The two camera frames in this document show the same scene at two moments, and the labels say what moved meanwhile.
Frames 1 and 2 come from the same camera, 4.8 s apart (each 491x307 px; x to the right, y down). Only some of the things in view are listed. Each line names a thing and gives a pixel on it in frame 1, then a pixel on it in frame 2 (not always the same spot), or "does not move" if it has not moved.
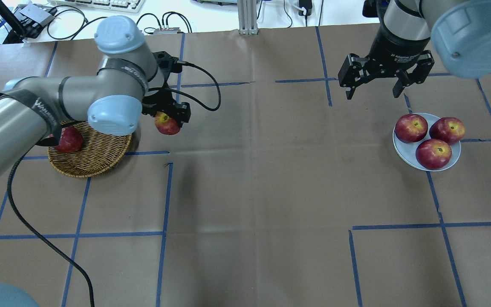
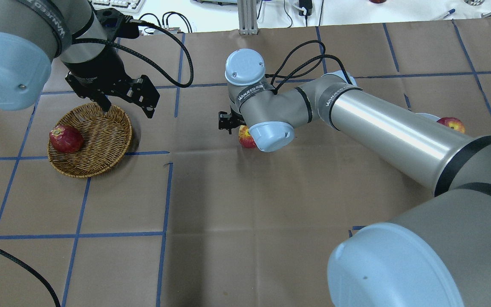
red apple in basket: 70,140 does not move
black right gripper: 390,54 → 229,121
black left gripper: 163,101 → 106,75
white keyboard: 130,6 does not move
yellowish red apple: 166,125 → 245,138
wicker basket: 99,151 does not move
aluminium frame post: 247,17 does not move
